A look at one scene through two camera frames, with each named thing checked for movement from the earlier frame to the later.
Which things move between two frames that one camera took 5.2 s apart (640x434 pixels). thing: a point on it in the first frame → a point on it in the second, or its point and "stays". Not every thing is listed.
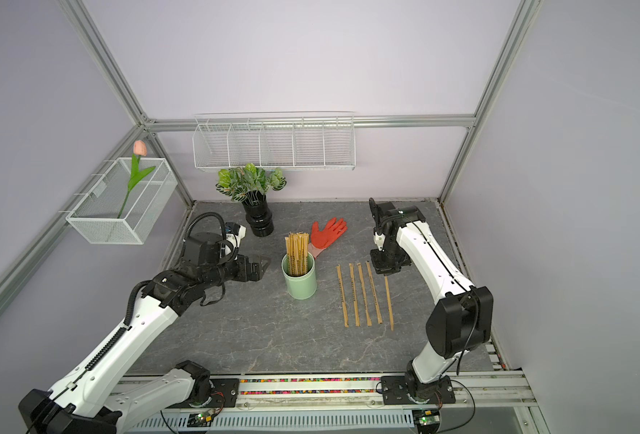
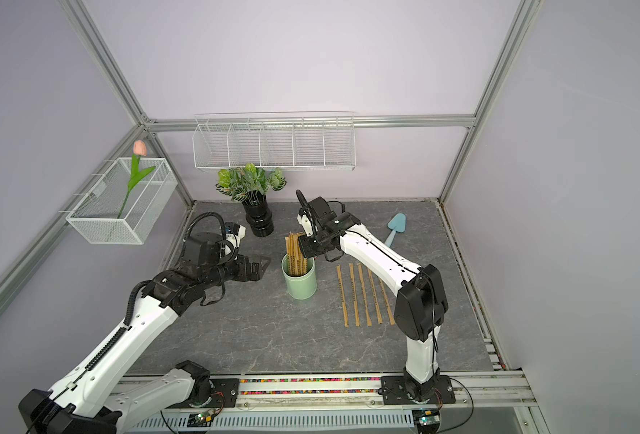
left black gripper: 244,275 stays
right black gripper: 381,268 → 306,250
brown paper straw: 343,306 stays
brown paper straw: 363,293 stays
